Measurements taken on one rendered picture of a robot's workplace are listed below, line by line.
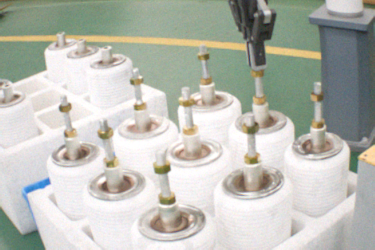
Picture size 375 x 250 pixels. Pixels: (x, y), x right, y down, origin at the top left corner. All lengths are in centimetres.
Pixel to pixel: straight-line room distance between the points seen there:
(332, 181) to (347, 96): 52
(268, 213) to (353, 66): 61
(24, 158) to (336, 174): 58
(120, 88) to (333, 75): 44
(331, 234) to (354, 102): 55
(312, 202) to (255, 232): 11
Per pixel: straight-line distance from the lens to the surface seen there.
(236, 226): 70
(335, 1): 122
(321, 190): 77
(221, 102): 93
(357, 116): 128
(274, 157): 84
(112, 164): 72
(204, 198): 78
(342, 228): 78
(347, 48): 123
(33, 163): 110
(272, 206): 68
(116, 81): 117
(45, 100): 135
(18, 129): 109
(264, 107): 84
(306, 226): 75
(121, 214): 71
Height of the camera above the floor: 61
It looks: 23 degrees down
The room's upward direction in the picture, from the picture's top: 7 degrees counter-clockwise
